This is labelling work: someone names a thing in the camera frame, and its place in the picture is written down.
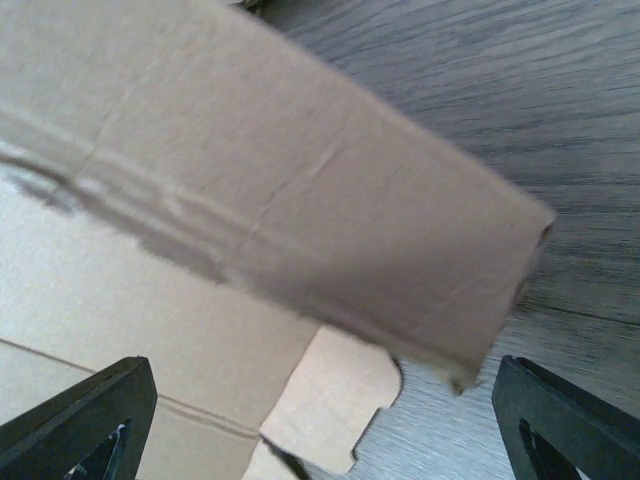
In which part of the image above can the brown cardboard box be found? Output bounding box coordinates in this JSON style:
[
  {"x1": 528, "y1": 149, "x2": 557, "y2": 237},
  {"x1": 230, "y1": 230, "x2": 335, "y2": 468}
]
[{"x1": 1, "y1": 1, "x2": 554, "y2": 479}]

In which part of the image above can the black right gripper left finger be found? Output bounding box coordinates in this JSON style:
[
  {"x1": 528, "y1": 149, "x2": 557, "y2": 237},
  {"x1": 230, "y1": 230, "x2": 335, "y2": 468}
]
[{"x1": 1, "y1": 356, "x2": 158, "y2": 479}]

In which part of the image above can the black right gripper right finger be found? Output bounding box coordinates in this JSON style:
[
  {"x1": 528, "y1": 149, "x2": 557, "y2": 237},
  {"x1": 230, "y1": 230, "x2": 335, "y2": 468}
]
[{"x1": 492, "y1": 356, "x2": 639, "y2": 479}]

